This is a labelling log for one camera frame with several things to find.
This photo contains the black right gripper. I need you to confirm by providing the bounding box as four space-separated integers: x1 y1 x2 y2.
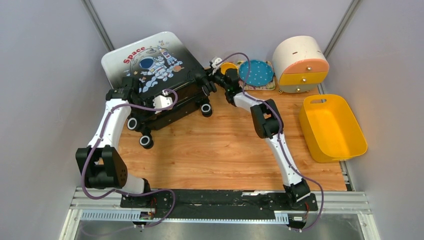
201 66 231 91

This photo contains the black white space suitcase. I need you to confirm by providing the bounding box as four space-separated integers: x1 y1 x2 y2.
101 31 217 149

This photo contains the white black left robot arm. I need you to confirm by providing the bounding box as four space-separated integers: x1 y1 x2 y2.
75 77 179 208

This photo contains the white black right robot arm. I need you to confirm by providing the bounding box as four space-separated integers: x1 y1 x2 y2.
206 68 311 210

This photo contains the small yellow bowl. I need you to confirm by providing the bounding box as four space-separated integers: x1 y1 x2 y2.
220 62 239 75

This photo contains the blue dotted plate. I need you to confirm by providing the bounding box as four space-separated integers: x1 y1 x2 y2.
238 60 274 87

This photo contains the floral placemat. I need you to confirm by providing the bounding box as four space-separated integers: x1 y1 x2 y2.
236 61 276 91

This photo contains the cream round drawer cabinet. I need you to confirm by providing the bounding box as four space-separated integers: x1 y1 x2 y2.
271 35 330 94

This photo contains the yellow plastic basket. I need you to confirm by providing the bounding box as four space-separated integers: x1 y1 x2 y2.
298 94 368 163

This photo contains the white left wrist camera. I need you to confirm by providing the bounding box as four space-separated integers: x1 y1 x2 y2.
153 95 174 112

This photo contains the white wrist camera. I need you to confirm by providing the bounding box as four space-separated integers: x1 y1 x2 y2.
209 56 223 69
153 95 174 112

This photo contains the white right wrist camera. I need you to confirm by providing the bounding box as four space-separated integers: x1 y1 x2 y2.
209 56 223 69

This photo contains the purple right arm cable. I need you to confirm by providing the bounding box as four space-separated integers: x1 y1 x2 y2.
216 52 324 232

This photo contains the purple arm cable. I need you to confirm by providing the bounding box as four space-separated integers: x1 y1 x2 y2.
216 52 324 232
81 88 180 228

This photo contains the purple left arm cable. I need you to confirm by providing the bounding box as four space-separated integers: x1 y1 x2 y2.
81 88 180 228

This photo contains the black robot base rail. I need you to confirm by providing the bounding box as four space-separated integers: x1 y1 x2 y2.
120 189 320 228

